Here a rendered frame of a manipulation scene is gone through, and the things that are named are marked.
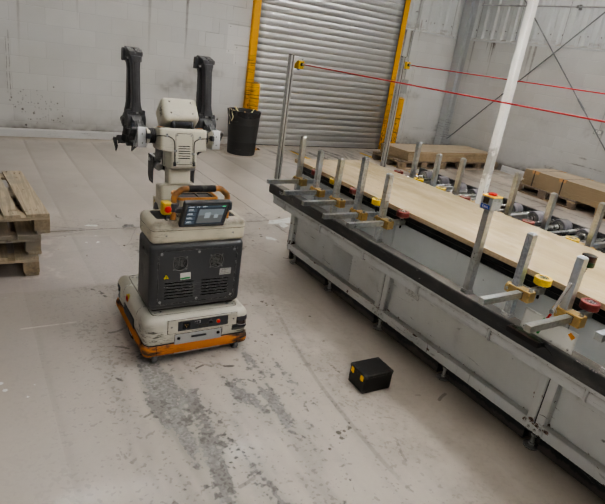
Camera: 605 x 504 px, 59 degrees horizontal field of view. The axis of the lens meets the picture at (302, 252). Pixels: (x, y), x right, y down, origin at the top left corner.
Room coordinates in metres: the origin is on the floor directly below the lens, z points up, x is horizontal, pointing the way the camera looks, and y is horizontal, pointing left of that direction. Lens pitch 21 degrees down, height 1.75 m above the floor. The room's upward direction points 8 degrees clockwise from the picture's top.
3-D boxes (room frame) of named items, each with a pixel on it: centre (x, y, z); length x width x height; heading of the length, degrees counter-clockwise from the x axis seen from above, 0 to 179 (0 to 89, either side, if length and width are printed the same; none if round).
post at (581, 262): (2.10, -1.15, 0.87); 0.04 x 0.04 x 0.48; 34
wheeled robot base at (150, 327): (2.91, 0.70, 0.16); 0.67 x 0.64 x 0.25; 34
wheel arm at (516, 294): (2.24, -0.98, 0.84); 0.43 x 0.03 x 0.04; 124
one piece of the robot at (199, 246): (2.84, 0.65, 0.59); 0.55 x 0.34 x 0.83; 124
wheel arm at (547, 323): (2.02, -1.10, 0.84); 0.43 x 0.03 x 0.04; 124
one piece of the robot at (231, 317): (2.65, 0.50, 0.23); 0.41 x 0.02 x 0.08; 124
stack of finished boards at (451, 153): (10.56, -2.38, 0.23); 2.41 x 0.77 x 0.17; 126
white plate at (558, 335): (2.11, -1.12, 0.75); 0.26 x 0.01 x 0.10; 34
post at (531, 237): (2.31, -1.01, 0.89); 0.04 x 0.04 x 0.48; 34
